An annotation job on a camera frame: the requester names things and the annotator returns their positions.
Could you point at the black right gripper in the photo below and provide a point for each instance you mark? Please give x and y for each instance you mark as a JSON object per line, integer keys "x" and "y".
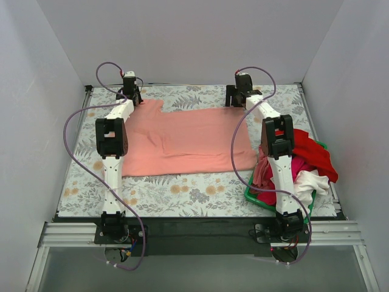
{"x": 230, "y": 99}

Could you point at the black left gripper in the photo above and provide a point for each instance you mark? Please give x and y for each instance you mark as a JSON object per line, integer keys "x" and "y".
{"x": 135, "y": 99}

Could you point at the salmon pink t shirt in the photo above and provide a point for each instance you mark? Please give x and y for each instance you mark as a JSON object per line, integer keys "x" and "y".
{"x": 184, "y": 142}

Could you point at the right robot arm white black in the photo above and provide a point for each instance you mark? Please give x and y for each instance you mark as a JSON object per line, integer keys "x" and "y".
{"x": 277, "y": 144}

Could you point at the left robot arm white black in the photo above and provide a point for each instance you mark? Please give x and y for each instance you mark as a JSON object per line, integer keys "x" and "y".
{"x": 112, "y": 146}

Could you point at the dusty pink t shirt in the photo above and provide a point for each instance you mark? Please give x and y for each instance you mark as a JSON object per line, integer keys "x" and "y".
{"x": 262, "y": 175}

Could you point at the red t shirt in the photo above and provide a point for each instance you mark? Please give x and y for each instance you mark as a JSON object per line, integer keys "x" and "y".
{"x": 314, "y": 154}

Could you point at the magenta t shirt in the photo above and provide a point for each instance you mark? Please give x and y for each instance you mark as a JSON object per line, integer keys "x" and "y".
{"x": 297, "y": 165}

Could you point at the floral patterned table mat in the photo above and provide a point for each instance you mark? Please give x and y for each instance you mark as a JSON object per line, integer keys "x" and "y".
{"x": 198, "y": 195}

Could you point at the green plastic basket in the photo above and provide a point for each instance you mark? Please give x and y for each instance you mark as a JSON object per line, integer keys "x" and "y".
{"x": 311, "y": 169}

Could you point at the white t shirt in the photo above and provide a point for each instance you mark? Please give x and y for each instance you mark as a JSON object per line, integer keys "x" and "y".
{"x": 307, "y": 182}

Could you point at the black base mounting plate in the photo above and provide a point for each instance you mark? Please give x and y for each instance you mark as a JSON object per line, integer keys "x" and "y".
{"x": 189, "y": 236}

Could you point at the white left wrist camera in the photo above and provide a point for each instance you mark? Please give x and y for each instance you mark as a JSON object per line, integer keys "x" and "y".
{"x": 127, "y": 74}

